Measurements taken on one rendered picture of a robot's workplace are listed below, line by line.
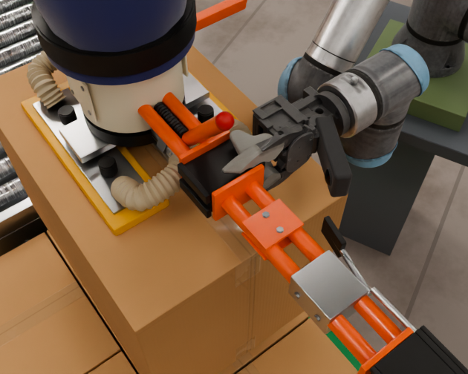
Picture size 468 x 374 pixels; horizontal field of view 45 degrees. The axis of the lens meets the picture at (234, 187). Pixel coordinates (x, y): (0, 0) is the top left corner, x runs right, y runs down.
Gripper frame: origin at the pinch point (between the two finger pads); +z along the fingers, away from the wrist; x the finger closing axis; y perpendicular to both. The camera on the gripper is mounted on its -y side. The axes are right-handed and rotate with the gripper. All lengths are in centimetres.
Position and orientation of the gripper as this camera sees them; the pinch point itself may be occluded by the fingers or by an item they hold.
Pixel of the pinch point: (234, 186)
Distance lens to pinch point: 76.6
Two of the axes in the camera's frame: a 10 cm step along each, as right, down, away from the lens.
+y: -6.0, -6.4, 4.7
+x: 0.0, -5.9, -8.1
